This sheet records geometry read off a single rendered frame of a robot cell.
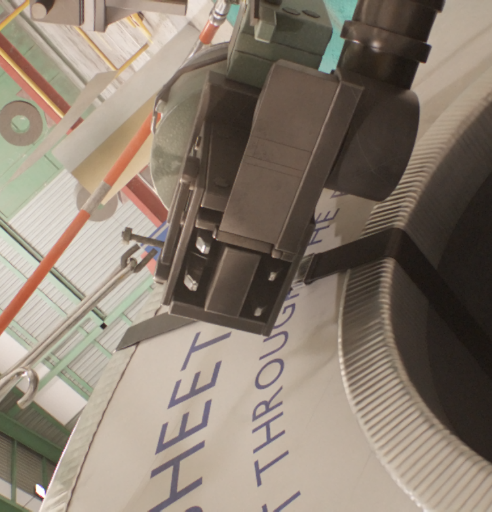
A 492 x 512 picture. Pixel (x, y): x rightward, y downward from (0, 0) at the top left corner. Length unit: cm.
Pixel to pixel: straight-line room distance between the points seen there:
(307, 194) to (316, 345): 12
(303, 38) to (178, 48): 464
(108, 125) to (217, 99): 453
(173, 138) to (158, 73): 453
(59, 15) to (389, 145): 42
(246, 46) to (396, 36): 13
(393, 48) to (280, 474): 27
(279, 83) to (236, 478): 24
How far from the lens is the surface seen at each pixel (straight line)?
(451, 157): 62
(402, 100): 46
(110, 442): 64
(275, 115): 42
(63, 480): 66
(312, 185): 44
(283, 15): 54
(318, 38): 55
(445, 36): 83
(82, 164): 504
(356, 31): 48
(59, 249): 75
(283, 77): 41
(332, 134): 42
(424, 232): 58
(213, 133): 54
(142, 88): 510
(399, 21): 48
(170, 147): 59
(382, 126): 45
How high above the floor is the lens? 105
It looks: 3 degrees down
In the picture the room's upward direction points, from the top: 134 degrees counter-clockwise
